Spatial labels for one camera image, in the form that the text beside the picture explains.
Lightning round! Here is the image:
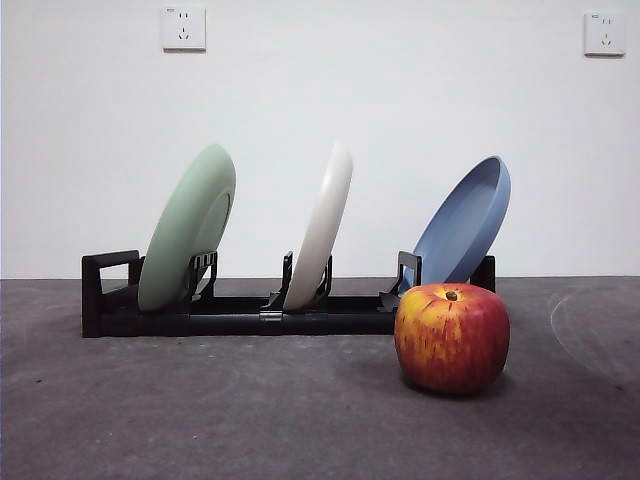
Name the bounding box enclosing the red yellow apple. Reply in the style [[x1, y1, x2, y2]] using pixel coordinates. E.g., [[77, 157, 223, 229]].
[[393, 282, 511, 396]]

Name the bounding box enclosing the white plate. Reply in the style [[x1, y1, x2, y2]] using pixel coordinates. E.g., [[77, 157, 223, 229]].
[[282, 141, 355, 311]]

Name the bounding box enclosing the green plate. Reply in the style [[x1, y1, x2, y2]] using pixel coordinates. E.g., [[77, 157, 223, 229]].
[[137, 143, 237, 314]]

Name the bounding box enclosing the black plate rack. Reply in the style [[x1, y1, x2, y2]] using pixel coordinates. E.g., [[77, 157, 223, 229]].
[[81, 249, 497, 339]]

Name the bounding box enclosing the white wall socket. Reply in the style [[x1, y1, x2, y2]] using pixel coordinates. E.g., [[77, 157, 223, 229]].
[[583, 12, 627, 58], [160, 4, 207, 53]]

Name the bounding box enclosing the blue plate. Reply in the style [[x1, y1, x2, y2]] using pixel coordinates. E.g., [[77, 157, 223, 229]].
[[410, 155, 512, 290]]

